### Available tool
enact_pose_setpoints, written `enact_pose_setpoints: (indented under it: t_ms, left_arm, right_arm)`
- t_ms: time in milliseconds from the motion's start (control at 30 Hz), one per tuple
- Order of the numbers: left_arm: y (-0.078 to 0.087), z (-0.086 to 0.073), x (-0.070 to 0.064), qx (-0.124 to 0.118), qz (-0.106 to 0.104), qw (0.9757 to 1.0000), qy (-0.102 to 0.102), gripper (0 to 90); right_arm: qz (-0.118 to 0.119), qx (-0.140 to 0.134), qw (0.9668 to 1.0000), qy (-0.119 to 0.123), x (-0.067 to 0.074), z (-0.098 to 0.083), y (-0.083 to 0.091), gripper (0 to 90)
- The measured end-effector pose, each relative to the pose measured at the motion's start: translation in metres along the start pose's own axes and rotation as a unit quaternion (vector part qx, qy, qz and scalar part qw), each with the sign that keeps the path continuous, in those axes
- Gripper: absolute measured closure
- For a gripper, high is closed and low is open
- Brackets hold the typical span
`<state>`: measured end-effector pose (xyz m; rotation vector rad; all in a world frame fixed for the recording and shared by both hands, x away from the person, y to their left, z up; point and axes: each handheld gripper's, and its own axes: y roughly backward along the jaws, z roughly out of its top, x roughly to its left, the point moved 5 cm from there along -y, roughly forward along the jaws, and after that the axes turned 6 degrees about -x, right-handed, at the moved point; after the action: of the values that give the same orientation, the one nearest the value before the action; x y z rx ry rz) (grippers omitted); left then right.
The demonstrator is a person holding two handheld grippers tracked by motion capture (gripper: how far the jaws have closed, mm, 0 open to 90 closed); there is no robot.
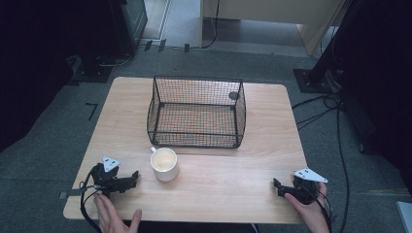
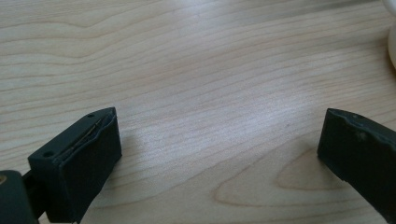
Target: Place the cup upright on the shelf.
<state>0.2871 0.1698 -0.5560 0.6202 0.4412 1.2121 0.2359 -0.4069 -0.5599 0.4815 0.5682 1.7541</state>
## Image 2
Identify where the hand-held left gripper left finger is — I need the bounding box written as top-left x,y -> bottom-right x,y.
27,106 -> 123,224

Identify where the white round dish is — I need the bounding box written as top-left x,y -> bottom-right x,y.
387,25 -> 396,70

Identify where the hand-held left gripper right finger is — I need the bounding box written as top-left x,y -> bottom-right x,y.
317,107 -> 396,224

